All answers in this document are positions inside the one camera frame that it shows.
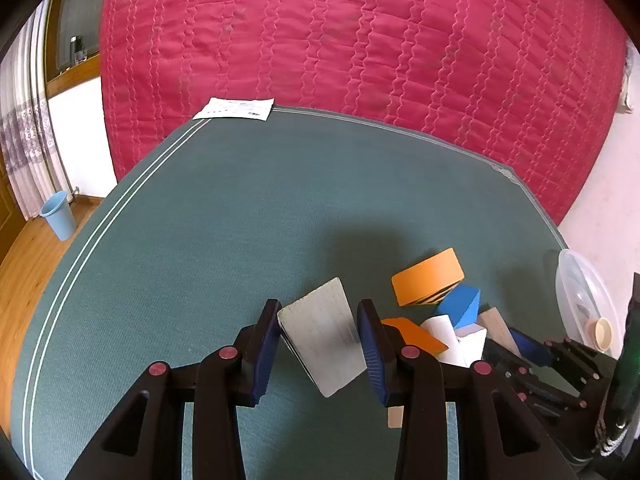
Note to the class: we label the blue waste bin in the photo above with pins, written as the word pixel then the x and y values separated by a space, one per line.
pixel 56 211

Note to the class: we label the white paper sheet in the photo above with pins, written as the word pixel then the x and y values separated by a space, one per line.
pixel 244 109

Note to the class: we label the white cylinder block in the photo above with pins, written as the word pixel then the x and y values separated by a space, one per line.
pixel 440 327

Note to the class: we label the orange striped triangular block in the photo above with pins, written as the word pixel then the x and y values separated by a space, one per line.
pixel 428 281

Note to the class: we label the beige wooden block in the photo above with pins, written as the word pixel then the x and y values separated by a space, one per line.
pixel 395 417

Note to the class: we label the green table mat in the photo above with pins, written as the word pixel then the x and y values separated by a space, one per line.
pixel 228 213

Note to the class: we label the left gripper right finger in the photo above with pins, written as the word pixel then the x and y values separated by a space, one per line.
pixel 377 350

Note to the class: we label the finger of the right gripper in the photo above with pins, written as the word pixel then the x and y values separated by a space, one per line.
pixel 503 359
pixel 530 349

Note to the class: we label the blue triangular block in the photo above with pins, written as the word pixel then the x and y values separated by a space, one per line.
pixel 461 306

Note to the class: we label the brown wooden block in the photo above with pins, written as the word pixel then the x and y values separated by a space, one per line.
pixel 497 330

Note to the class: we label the clear plastic bowl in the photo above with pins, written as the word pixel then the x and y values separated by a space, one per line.
pixel 581 294

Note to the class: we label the cream plastic cup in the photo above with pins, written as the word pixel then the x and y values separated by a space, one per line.
pixel 600 333

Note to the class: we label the orange striped wedge block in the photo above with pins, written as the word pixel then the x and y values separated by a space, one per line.
pixel 414 335

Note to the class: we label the white pink cube block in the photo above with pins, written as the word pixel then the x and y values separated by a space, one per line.
pixel 464 346

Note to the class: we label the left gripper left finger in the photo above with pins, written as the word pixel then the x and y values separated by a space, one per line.
pixel 261 350

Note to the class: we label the red quilted bedspread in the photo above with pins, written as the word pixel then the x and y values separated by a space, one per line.
pixel 533 84

